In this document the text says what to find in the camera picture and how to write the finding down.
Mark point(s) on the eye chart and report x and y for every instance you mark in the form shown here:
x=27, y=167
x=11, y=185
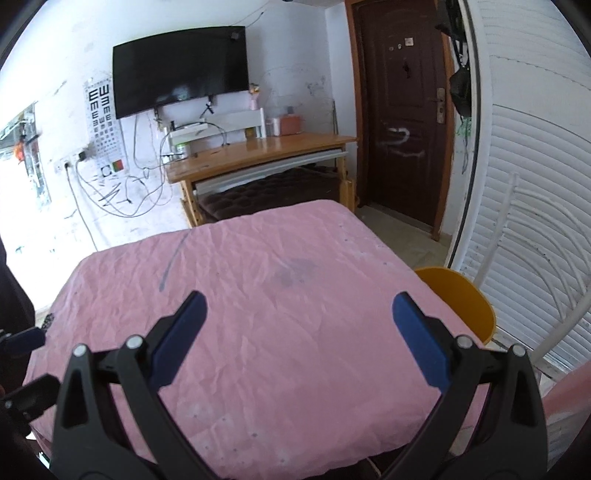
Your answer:
x=104, y=129

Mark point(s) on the yellow chair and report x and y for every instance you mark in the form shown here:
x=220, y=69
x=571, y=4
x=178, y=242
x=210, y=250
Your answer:
x=457, y=300

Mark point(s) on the white metal chair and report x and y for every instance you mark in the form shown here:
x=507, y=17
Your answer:
x=508, y=189

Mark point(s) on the wooden desk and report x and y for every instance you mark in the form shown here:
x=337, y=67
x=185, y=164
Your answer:
x=277, y=150

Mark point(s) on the pale pink cushion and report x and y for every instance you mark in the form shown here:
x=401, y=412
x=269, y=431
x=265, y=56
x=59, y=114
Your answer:
x=570, y=410

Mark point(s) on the white wall socket row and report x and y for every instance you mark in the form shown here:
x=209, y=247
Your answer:
x=64, y=165

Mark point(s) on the green white can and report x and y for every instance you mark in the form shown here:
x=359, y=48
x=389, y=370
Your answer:
x=180, y=149

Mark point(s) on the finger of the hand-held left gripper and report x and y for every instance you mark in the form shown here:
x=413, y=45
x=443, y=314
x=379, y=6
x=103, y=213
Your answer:
x=32, y=396
x=23, y=340

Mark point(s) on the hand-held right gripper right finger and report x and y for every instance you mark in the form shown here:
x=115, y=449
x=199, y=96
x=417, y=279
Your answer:
x=422, y=341

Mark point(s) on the dark cloth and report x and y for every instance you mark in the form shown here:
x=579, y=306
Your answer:
x=14, y=286

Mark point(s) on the pink tablecloth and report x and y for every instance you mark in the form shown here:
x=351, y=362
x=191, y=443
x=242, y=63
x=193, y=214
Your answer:
x=277, y=323

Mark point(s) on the dark tufted ottoman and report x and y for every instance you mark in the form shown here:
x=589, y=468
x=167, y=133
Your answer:
x=268, y=189

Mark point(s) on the pink box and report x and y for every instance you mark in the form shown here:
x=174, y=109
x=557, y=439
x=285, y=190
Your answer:
x=291, y=125

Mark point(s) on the black power adapter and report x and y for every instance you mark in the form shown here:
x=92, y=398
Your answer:
x=81, y=156

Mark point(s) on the pink vase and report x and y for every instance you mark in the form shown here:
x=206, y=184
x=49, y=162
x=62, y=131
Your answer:
x=254, y=99

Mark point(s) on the white cup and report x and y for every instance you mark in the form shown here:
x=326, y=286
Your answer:
x=273, y=126

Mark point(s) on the black television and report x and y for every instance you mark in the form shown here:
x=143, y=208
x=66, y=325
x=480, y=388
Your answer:
x=180, y=69

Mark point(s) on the white louvered door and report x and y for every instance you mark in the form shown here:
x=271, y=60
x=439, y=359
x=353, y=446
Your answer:
x=531, y=138

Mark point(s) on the white desk shelf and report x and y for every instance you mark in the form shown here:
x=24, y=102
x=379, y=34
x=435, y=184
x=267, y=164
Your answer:
x=240, y=121

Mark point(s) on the brown door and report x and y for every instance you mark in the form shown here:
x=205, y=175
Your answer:
x=397, y=92

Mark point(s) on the wall mirror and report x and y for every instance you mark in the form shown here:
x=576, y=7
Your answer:
x=27, y=152

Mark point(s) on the black hanging bag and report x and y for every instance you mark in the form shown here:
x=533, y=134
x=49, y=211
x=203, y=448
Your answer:
x=461, y=90

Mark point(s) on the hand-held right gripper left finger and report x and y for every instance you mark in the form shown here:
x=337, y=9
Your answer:
x=180, y=341

